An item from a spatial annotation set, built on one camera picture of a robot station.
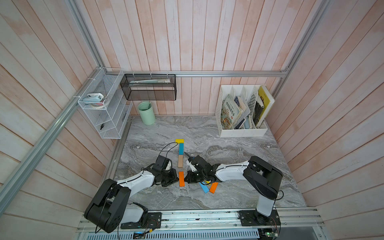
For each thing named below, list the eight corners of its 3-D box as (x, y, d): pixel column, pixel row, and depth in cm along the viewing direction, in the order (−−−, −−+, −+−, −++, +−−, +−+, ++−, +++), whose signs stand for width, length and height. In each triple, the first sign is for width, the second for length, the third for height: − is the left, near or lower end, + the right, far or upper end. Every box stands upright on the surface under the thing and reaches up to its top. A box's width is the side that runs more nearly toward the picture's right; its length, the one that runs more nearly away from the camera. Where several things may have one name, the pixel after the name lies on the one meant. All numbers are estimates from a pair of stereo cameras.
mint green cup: (141, 125, 117) (136, 111, 105) (144, 114, 124) (139, 101, 113) (154, 125, 117) (151, 111, 105) (156, 114, 124) (153, 101, 113)
